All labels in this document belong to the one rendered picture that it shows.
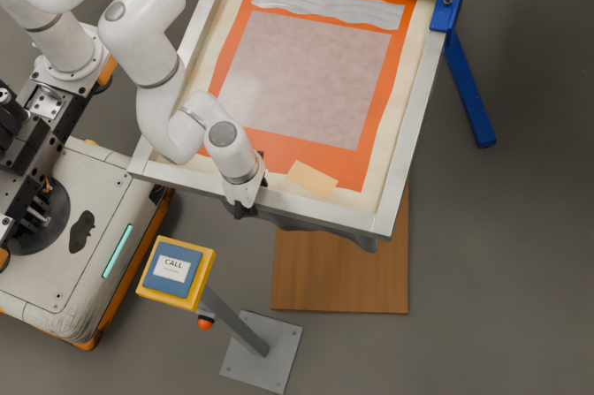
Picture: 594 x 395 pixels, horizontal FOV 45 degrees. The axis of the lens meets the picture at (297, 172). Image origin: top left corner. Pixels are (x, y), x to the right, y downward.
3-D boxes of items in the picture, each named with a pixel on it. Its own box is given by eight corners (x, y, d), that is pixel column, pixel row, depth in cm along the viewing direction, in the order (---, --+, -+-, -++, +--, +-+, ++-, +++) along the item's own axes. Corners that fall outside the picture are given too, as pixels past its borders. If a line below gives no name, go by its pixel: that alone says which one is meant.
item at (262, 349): (283, 394, 229) (203, 337, 142) (219, 375, 234) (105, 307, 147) (303, 328, 236) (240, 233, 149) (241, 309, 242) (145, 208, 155)
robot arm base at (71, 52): (23, 68, 152) (-16, 26, 138) (53, 20, 156) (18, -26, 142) (85, 88, 148) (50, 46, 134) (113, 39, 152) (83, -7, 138)
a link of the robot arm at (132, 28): (12, -35, 102) (83, -106, 106) (89, 56, 120) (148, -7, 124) (81, 1, 94) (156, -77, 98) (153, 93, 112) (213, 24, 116)
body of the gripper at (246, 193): (228, 135, 138) (240, 159, 148) (209, 183, 134) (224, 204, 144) (265, 143, 136) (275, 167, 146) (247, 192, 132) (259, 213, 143)
